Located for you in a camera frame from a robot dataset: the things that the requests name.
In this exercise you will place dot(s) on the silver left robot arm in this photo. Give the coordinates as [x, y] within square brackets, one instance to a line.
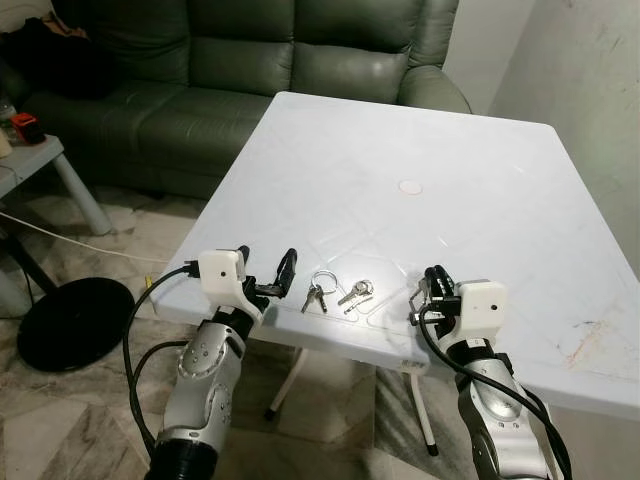
[200, 380]

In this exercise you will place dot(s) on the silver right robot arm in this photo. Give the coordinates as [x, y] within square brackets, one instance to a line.
[495, 410]

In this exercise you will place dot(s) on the round white table cap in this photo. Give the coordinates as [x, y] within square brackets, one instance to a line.
[410, 187]

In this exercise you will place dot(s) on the white plastic square table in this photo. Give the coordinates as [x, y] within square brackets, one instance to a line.
[420, 150]

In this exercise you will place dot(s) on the black round disc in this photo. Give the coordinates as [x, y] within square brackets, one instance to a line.
[75, 325]

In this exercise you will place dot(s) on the green leather sofa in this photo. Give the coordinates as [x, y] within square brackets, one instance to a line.
[250, 70]

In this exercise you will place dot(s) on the small grey side table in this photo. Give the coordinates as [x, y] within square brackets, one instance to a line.
[40, 160]

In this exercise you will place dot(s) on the red and black gadget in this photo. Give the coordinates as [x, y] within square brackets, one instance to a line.
[26, 128]

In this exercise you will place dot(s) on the black bag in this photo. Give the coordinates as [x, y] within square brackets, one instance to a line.
[55, 60]

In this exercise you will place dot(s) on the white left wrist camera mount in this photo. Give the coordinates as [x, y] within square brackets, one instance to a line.
[220, 270]

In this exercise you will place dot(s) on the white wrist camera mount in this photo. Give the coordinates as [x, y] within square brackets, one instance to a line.
[482, 306]
[220, 270]

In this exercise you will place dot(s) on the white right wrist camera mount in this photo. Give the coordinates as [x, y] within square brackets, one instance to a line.
[482, 306]

